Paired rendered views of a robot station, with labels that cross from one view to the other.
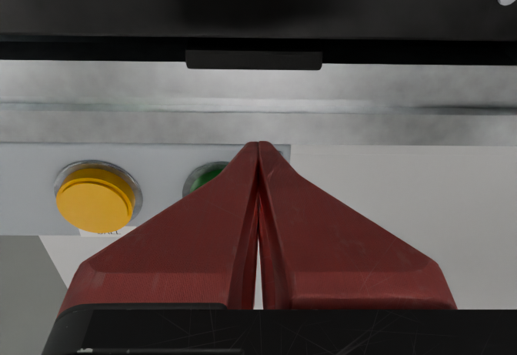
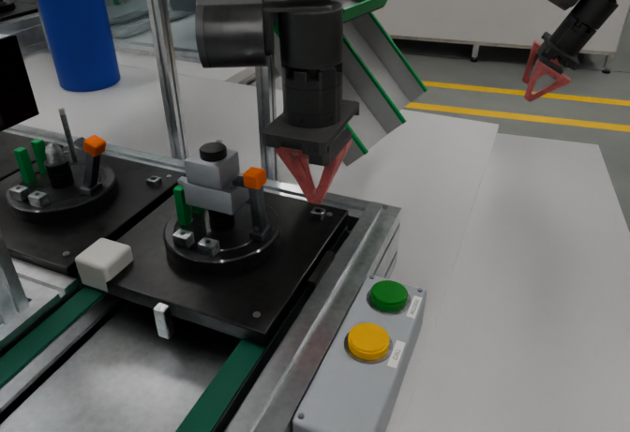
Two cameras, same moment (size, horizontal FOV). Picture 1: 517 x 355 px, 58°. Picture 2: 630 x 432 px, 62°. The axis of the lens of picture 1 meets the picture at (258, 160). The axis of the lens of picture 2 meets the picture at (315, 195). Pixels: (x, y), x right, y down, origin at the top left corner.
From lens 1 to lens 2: 0.55 m
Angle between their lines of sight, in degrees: 76
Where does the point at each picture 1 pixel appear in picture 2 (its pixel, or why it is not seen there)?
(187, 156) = (359, 304)
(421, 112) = (369, 239)
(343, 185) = (460, 329)
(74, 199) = (358, 340)
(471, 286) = (573, 285)
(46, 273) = not seen: outside the picture
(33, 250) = not seen: outside the picture
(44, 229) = (383, 382)
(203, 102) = (337, 296)
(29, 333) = not seen: outside the picture
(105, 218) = (377, 335)
